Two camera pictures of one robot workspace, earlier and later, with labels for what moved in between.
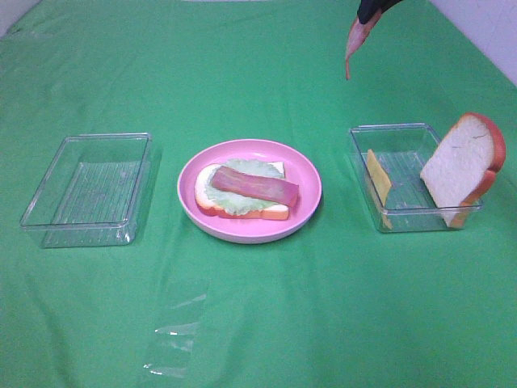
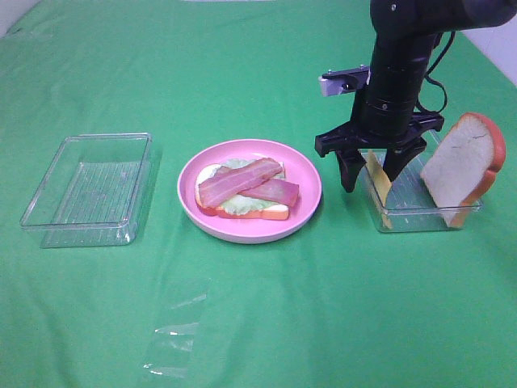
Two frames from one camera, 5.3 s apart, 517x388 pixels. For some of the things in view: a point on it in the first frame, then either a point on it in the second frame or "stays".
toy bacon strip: (368, 15) -> (228, 181)
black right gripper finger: (369, 10) -> (395, 128)
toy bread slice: (274, 212) stays
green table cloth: (332, 305) stays
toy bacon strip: (256, 184) stays
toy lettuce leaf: (236, 203) stays
